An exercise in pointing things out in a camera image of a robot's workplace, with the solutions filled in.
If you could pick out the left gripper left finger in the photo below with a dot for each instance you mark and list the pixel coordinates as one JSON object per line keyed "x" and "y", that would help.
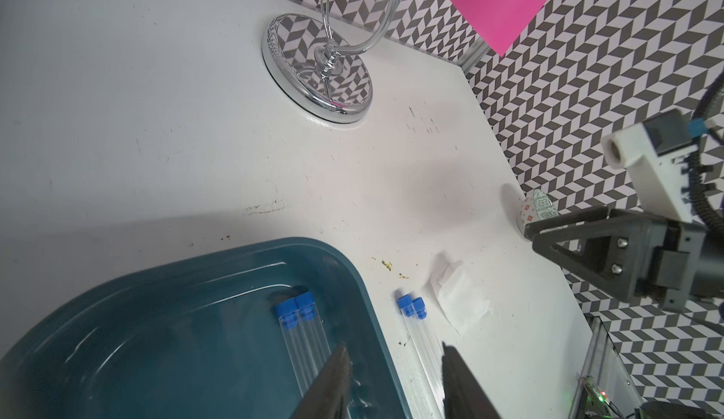
{"x": 329, "y": 395}

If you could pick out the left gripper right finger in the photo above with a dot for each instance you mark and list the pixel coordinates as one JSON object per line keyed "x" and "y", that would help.
{"x": 463, "y": 396}

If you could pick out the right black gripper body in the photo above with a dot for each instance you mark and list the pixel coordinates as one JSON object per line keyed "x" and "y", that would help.
{"x": 687, "y": 266}

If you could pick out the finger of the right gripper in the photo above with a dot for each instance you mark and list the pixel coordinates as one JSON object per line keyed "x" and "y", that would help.
{"x": 609, "y": 248}

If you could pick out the blue capped test tube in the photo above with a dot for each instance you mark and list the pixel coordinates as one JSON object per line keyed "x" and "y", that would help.
{"x": 301, "y": 357}
{"x": 313, "y": 331}
{"x": 429, "y": 392}
{"x": 431, "y": 350}

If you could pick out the white gauze cloth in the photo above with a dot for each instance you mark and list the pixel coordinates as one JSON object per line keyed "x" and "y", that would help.
{"x": 460, "y": 296}

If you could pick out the teal rectangular plastic tray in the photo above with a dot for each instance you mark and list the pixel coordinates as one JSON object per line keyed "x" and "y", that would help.
{"x": 200, "y": 339}

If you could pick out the chrome wire glass rack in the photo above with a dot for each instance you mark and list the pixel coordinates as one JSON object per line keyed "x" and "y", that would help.
{"x": 316, "y": 67}

